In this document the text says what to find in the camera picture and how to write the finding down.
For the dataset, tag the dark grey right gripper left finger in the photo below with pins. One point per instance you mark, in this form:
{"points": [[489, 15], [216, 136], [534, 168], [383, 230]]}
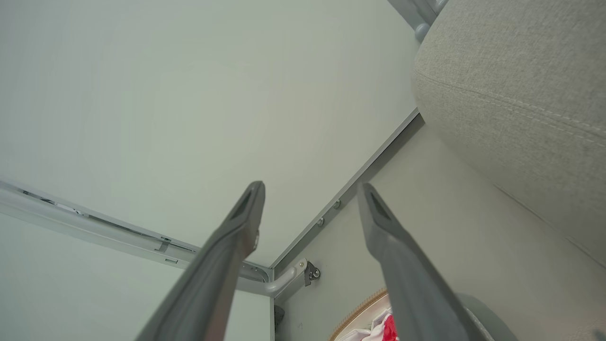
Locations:
{"points": [[213, 274]]}

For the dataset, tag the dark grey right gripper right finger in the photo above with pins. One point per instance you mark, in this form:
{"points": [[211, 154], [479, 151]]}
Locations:
{"points": [[412, 284]]}

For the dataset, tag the red white garment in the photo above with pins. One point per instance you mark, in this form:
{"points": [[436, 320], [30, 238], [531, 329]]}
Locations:
{"points": [[388, 329]]}

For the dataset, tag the wicker rimmed laundry basket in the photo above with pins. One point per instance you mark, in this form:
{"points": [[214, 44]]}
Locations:
{"points": [[352, 319]]}

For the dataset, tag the grey rounded cover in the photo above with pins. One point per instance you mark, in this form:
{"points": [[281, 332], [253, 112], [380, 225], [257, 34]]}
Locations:
{"points": [[487, 319]]}

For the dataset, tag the metal caster wheel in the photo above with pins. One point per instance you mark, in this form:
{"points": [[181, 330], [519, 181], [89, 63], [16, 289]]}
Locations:
{"points": [[311, 273]]}

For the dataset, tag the beige fabric ottoman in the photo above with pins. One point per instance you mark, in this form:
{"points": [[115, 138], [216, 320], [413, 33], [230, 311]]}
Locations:
{"points": [[521, 94]]}

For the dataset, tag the grey partition bottom rail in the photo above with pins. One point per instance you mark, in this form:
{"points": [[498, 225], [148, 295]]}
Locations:
{"points": [[360, 180]]}

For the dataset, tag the light grey partition frame tube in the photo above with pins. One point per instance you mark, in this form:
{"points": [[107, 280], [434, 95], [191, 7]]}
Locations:
{"points": [[94, 225]]}

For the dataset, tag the grey partition foot post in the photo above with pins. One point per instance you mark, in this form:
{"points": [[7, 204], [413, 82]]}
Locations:
{"points": [[416, 14]]}

